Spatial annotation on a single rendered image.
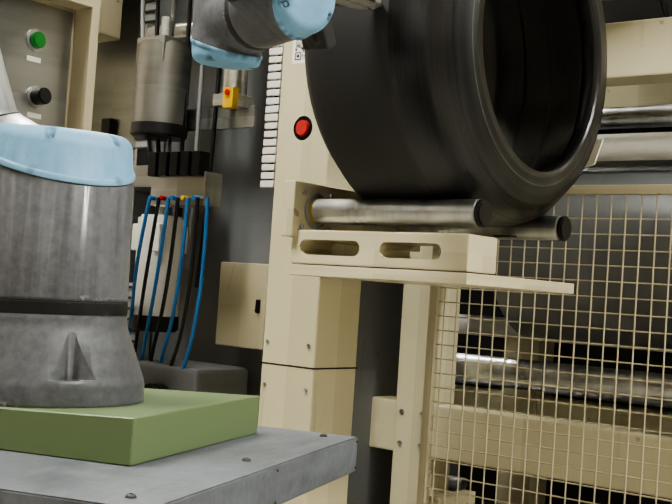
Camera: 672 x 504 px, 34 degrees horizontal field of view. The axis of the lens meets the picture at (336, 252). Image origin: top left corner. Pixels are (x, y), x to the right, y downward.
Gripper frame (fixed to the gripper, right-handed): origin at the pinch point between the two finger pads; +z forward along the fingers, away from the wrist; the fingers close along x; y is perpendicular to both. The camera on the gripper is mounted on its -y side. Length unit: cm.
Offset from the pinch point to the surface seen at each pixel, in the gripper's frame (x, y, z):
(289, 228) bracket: 23.4, -33.3, 11.1
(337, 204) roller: 16.3, -28.7, 15.0
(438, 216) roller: -4.4, -30.6, 14.8
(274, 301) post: 36, -46, 22
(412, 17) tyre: -6.4, -1.9, 1.4
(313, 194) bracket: 22.5, -26.9, 15.9
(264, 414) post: 36, -67, 22
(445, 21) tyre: -10.7, -2.4, 3.9
